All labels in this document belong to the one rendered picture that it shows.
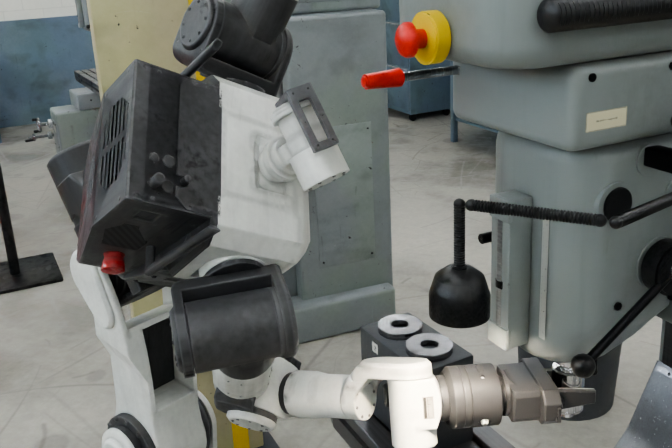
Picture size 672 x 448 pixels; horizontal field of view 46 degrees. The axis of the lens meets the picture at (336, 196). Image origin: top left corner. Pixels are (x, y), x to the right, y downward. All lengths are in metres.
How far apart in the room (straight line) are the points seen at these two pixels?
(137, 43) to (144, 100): 1.53
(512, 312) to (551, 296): 0.06
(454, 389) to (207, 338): 0.36
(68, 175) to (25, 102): 8.54
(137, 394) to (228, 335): 0.49
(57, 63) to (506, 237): 9.05
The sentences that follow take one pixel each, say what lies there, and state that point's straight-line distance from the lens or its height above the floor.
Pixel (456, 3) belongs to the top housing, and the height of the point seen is 1.80.
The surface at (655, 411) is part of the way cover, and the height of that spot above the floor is 1.02.
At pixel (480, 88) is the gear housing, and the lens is 1.02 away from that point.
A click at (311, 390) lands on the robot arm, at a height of 1.23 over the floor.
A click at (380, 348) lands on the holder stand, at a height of 1.11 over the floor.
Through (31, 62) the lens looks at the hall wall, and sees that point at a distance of 9.85.
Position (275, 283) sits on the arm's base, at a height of 1.46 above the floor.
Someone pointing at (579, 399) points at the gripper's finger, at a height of 1.23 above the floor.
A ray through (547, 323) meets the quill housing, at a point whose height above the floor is 1.38.
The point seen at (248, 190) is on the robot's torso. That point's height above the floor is 1.56.
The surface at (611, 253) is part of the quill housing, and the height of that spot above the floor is 1.49.
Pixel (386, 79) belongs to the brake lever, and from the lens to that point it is 0.99.
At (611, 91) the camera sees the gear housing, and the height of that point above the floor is 1.70.
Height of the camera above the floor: 1.87
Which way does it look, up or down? 18 degrees down
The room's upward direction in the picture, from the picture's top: 3 degrees counter-clockwise
